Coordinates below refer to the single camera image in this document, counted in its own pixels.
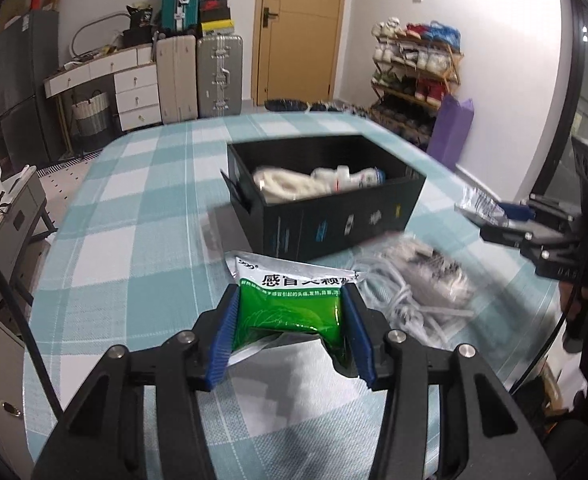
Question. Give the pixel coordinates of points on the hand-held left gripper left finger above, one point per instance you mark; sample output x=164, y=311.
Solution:
x=225, y=337

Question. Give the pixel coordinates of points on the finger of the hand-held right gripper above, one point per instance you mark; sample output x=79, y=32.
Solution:
x=523, y=235
x=548, y=212

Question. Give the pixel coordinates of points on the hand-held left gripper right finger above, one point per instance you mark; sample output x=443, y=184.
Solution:
x=357, y=337

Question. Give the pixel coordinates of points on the clear plastic packet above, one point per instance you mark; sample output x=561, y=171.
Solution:
x=481, y=206

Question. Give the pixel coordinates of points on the green medicine packet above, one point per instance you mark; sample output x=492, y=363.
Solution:
x=284, y=305

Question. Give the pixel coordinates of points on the black cardboard box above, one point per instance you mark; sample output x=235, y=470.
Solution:
x=324, y=225

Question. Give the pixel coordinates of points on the white foam sheet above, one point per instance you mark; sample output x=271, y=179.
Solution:
x=331, y=177

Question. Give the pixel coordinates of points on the person's right hand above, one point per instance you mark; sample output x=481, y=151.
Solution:
x=568, y=302

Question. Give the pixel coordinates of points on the white bag with black logo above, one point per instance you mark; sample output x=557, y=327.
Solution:
x=436, y=267

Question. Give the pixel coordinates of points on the teal checked tablecloth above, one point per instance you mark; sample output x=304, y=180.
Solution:
x=149, y=240

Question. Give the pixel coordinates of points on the purple bag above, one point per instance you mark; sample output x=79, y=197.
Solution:
x=451, y=132

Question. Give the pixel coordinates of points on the black framed glass door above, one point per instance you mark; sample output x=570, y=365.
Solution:
x=568, y=85

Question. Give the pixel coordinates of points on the white and blue packet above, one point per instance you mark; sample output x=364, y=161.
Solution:
x=368, y=178

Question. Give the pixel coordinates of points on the wooden shoe rack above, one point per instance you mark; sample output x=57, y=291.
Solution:
x=448, y=75

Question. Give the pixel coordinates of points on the rows of shoes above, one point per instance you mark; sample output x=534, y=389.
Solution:
x=408, y=65

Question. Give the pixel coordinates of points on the blue plastic bag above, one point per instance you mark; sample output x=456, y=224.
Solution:
x=446, y=35

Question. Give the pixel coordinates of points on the striped floor mat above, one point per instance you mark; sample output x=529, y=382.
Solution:
x=66, y=162

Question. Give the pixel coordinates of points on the black slippers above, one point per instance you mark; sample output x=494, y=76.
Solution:
x=284, y=105

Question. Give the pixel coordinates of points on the grey side cabinet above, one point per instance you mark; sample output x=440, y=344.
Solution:
x=19, y=215

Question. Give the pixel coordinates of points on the white and grey laundry basket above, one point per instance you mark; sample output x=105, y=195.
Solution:
x=91, y=115

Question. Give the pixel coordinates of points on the beige suitcase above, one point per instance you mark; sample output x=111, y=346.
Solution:
x=176, y=80

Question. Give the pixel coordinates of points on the silver suitcase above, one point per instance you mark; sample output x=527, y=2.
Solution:
x=219, y=75

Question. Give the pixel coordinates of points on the white desk with drawers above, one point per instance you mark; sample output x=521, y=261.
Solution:
x=134, y=90

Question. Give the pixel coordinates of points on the tan wooden door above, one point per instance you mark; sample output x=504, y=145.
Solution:
x=299, y=35

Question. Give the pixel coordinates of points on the grey refrigerator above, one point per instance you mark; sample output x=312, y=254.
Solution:
x=29, y=85

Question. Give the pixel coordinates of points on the black shopping bag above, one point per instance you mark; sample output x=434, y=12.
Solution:
x=139, y=25

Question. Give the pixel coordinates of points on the stack of shoe boxes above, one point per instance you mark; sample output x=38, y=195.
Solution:
x=216, y=10

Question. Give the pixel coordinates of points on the oval mirror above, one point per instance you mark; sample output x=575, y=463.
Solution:
x=81, y=35

